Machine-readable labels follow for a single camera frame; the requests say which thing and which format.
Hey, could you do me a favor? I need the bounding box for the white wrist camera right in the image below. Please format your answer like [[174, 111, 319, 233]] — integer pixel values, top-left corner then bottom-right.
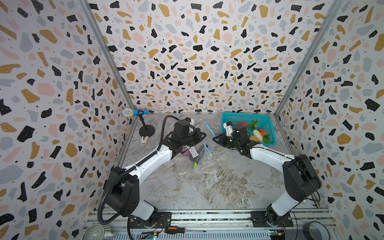
[[223, 122, 233, 137]]

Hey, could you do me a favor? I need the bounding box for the blue microphone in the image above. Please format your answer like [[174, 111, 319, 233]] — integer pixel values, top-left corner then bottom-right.
[[122, 108, 150, 117]]

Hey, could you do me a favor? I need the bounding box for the dark eggplant toy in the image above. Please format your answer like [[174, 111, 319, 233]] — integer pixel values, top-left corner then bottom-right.
[[193, 153, 206, 169]]

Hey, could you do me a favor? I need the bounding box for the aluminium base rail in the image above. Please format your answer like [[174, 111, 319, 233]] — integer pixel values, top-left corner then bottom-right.
[[83, 208, 343, 240]]

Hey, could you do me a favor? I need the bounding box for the white radish toy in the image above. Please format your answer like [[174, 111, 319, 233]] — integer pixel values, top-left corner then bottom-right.
[[253, 130, 263, 142]]

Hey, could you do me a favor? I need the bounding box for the orange handle screwdriver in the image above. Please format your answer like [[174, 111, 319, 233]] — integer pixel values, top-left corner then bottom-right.
[[164, 226, 207, 235]]

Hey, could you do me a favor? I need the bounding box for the green lettuce toy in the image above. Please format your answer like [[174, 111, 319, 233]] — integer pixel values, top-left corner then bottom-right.
[[247, 120, 259, 131]]

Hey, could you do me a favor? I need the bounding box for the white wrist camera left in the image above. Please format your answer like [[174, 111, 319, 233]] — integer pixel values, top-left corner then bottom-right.
[[185, 117, 195, 125]]

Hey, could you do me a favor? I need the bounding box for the grey tape roll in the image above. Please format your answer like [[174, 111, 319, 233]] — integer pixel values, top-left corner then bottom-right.
[[303, 221, 331, 240]]

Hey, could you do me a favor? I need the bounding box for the teal plastic basket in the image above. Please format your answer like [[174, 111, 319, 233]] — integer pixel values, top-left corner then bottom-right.
[[221, 113, 277, 147]]

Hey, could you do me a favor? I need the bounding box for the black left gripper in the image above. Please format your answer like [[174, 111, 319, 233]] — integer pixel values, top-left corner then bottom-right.
[[180, 128, 206, 147]]

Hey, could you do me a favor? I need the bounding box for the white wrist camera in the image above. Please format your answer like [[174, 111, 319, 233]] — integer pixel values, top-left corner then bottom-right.
[[185, 117, 195, 125], [223, 122, 233, 137]]

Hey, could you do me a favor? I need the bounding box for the clear zip top bag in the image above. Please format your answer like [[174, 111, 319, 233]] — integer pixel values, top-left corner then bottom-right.
[[161, 119, 241, 193]]

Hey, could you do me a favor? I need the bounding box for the black corrugated cable hose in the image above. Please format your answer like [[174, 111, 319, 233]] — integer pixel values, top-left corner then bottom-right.
[[96, 115, 181, 226]]

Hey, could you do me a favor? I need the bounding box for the orange carrot toy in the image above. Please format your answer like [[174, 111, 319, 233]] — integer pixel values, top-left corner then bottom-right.
[[259, 128, 268, 136]]

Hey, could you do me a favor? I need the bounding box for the pink white small device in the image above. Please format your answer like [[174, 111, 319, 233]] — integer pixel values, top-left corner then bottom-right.
[[141, 136, 149, 146]]

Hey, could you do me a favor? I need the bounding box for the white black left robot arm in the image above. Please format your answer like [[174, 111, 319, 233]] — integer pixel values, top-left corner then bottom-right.
[[97, 116, 207, 225]]

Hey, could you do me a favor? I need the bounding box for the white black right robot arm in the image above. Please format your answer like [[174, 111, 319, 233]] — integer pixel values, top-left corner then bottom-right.
[[213, 122, 322, 227]]

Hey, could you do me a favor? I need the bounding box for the black microphone stand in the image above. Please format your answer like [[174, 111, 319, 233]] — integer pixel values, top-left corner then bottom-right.
[[137, 110, 156, 137]]

